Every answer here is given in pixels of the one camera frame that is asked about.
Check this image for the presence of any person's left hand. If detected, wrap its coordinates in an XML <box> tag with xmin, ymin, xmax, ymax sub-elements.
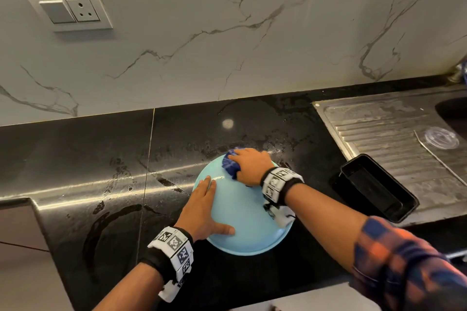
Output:
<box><xmin>174</xmin><ymin>175</ymin><xmax>236</xmax><ymax>242</ymax></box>

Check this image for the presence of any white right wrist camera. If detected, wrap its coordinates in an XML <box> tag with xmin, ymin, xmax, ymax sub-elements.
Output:
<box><xmin>264</xmin><ymin>201</ymin><xmax>297</xmax><ymax>229</ymax></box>

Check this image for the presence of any teal plate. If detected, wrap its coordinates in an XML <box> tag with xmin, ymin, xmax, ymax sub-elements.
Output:
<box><xmin>193</xmin><ymin>150</ymin><xmax>296</xmax><ymax>257</ymax></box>

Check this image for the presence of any blue orange plaid shirt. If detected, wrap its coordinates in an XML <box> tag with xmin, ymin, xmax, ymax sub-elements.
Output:
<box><xmin>349</xmin><ymin>216</ymin><xmax>467</xmax><ymax>311</ymax></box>

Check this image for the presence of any blue striped cloth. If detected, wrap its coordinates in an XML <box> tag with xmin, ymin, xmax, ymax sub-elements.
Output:
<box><xmin>222</xmin><ymin>149</ymin><xmax>243</xmax><ymax>180</ymax></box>

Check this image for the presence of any wrist marker band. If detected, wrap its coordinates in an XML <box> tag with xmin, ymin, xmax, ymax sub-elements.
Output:
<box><xmin>260</xmin><ymin>166</ymin><xmax>306</xmax><ymax>207</ymax></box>
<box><xmin>139</xmin><ymin>225</ymin><xmax>195</xmax><ymax>286</ymax></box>

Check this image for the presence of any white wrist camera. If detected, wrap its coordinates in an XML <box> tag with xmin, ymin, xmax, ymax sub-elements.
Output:
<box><xmin>158</xmin><ymin>280</ymin><xmax>183</xmax><ymax>303</ymax></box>
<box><xmin>264</xmin><ymin>201</ymin><xmax>297</xmax><ymax>229</ymax></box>

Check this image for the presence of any black plastic tray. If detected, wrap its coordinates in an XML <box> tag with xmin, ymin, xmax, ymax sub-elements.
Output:
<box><xmin>332</xmin><ymin>153</ymin><xmax>420</xmax><ymax>224</ymax></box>

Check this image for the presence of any person's right hand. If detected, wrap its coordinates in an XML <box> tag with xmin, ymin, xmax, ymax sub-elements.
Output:
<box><xmin>228</xmin><ymin>147</ymin><xmax>277</xmax><ymax>188</ymax></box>

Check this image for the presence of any brown lower drawer unit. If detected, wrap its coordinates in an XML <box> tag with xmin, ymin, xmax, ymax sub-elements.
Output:
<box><xmin>0</xmin><ymin>201</ymin><xmax>74</xmax><ymax>311</ymax></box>

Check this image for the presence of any thin grey stick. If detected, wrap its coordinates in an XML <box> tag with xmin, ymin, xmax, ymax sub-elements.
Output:
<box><xmin>413</xmin><ymin>130</ymin><xmax>467</xmax><ymax>188</ymax></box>

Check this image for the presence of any steel sink drainboard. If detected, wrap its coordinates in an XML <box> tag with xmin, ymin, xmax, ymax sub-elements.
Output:
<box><xmin>312</xmin><ymin>87</ymin><xmax>467</xmax><ymax>229</ymax></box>

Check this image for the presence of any steel faucet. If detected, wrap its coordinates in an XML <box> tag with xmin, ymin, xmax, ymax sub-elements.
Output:
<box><xmin>447</xmin><ymin>59</ymin><xmax>467</xmax><ymax>86</ymax></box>

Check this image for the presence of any right wrist marker band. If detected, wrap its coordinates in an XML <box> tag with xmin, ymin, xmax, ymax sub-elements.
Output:
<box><xmin>260</xmin><ymin>166</ymin><xmax>306</xmax><ymax>207</ymax></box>

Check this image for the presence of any clear plastic lid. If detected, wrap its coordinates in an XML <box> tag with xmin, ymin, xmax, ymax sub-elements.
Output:
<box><xmin>424</xmin><ymin>126</ymin><xmax>461</xmax><ymax>151</ymax></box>

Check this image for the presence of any white wall socket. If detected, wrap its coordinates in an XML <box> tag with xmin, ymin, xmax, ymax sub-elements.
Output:
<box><xmin>21</xmin><ymin>0</ymin><xmax>115</xmax><ymax>33</ymax></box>

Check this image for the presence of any left wrist marker band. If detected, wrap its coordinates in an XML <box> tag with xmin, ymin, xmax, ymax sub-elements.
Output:
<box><xmin>139</xmin><ymin>225</ymin><xmax>195</xmax><ymax>286</ymax></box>

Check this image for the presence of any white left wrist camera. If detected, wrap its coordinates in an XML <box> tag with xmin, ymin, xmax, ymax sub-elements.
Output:
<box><xmin>158</xmin><ymin>280</ymin><xmax>183</xmax><ymax>303</ymax></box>

